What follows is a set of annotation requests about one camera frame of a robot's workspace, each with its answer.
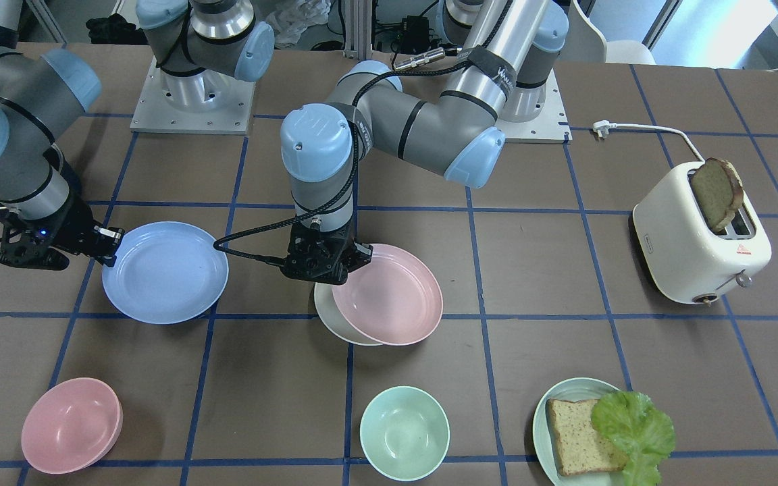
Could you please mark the blue plate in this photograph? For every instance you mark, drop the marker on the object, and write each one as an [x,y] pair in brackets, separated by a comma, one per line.
[166,272]

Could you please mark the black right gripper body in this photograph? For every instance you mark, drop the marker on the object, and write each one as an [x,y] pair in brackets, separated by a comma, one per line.
[73,222]

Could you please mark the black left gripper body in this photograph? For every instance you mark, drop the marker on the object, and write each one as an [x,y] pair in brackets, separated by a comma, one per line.
[359,256]

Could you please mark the pink plate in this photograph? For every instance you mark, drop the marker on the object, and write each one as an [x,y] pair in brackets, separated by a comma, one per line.
[394,299]

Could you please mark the green bowl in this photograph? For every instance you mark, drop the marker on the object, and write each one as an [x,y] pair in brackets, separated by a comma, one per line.
[404,433]

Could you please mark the bread slice in toaster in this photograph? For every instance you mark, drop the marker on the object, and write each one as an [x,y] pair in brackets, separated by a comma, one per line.
[719,192]

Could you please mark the cream white plate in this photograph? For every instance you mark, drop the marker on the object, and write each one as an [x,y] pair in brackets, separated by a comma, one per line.
[333,320]

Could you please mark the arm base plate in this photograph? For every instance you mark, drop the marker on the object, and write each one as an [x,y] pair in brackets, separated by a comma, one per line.
[539,118]
[206,103]

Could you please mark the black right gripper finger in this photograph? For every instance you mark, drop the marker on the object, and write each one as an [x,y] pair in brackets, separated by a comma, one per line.
[106,243]

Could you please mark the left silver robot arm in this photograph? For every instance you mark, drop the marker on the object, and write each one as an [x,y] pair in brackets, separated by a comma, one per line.
[508,54]

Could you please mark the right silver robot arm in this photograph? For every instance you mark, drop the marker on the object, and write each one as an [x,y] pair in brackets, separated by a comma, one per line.
[43,216]

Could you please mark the white toaster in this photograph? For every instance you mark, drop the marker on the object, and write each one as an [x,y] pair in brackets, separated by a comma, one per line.
[687,261]

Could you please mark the pink bowl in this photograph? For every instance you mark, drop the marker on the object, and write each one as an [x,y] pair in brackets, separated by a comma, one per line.
[72,426]

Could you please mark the green lettuce leaf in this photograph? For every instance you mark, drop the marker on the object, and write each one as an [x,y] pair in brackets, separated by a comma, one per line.
[638,429]

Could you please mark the green plate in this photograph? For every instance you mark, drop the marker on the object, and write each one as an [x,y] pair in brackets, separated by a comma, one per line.
[574,389]

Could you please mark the white chair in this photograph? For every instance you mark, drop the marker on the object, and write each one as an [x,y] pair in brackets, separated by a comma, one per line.
[585,43]

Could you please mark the bread slice on plate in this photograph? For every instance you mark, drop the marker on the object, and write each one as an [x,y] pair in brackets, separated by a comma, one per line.
[580,448]

